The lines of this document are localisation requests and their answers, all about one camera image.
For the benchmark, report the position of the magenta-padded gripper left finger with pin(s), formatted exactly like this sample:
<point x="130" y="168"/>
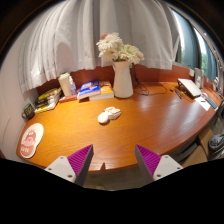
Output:
<point x="60" y="166"/>

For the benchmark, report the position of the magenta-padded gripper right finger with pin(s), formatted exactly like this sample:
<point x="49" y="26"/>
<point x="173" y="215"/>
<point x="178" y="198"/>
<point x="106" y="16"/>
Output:
<point x="166" y="165"/>

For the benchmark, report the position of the white computer mouse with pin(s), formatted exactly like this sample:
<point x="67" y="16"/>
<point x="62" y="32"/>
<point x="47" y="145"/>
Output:
<point x="108" y="115"/>

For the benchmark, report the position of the pink round mouse pad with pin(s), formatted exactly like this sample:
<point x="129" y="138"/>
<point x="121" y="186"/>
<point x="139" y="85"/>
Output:
<point x="30" y="140"/>

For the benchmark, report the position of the grey chair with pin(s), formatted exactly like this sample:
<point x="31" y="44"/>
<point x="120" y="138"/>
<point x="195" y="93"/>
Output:
<point x="216" y="145"/>

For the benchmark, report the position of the yellow and white book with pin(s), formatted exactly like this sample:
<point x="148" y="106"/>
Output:
<point x="45" y="108"/>

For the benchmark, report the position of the dark mug with green inside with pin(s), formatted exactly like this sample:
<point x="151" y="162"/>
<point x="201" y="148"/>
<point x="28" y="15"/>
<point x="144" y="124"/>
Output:
<point x="28" y="111"/>

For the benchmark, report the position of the flat red book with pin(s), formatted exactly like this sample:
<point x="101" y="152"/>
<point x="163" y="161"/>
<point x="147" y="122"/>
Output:
<point x="68" y="98"/>

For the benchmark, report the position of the white paper sheet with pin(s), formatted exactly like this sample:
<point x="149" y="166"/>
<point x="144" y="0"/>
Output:
<point x="202" y="103"/>

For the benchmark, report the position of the black pen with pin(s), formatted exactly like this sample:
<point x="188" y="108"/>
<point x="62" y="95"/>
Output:
<point x="178" y="93"/>

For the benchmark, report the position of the dark phone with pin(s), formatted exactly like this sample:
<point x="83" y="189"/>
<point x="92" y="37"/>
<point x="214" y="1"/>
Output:
<point x="211" y="102"/>

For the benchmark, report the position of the clear bottle with blue label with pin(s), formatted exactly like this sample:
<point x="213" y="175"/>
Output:
<point x="73" y="88"/>

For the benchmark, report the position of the silver laptop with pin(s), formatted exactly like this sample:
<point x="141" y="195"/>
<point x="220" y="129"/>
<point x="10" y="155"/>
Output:
<point x="190" y="87"/>

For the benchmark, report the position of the cream tumbler with lid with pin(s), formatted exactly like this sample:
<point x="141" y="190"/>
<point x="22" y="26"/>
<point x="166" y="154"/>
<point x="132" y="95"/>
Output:
<point x="65" y="85"/>

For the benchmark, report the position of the orange book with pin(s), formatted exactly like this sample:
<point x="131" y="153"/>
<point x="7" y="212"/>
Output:
<point x="106" y="90"/>

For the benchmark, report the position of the white ceramic jug vase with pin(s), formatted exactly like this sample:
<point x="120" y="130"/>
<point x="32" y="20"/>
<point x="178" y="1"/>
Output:
<point x="122" y="81"/>

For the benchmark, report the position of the white curtain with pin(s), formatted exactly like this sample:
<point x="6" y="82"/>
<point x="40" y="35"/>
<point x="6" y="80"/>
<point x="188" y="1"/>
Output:
<point x="80" y="36"/>

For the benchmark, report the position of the window with dark frame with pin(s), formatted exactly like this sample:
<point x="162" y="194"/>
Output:
<point x="190" y="43"/>

